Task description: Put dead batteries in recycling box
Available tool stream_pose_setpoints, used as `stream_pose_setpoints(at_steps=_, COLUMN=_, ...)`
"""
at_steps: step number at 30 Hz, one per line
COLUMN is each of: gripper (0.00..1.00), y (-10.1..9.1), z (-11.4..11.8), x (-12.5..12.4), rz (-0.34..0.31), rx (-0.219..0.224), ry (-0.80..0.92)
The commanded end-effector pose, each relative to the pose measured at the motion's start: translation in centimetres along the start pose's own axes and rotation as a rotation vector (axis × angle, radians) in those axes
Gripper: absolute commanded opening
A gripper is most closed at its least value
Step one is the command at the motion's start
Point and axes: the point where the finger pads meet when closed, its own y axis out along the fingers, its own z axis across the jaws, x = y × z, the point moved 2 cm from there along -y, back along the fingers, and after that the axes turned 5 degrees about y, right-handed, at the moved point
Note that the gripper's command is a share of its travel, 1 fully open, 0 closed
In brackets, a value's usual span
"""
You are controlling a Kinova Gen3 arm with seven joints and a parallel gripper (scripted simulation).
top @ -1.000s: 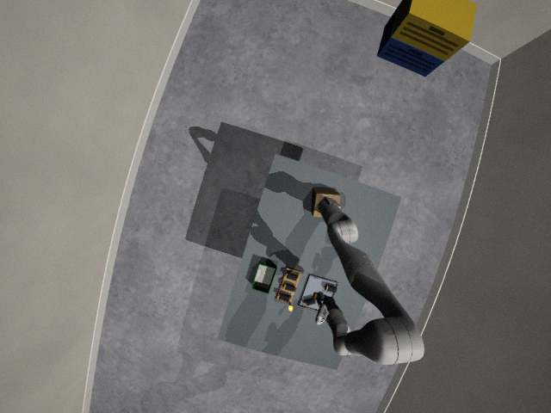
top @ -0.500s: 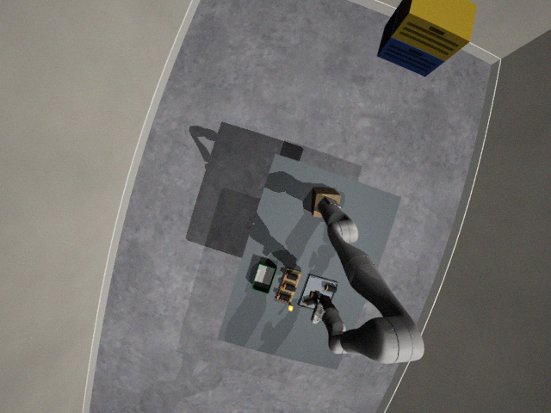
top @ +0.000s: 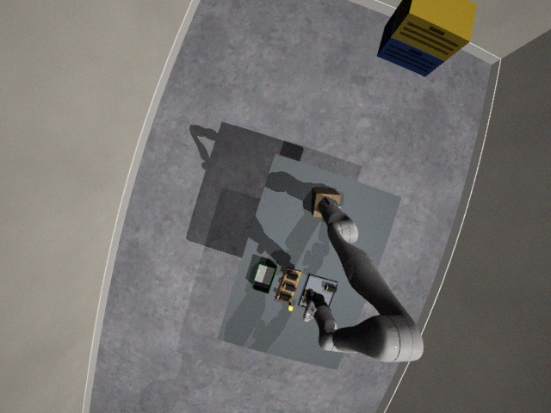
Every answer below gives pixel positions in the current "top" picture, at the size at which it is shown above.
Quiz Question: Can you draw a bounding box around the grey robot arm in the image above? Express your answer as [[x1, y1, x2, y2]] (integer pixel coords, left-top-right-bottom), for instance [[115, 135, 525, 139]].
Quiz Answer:
[[317, 197, 424, 362]]

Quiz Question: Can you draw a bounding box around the green open-top box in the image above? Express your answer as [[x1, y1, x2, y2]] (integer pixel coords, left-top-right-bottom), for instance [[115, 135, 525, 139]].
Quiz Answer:
[[251, 261, 277, 294]]

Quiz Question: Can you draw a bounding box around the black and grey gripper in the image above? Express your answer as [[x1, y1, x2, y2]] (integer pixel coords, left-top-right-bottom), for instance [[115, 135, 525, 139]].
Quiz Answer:
[[303, 288, 332, 323]]

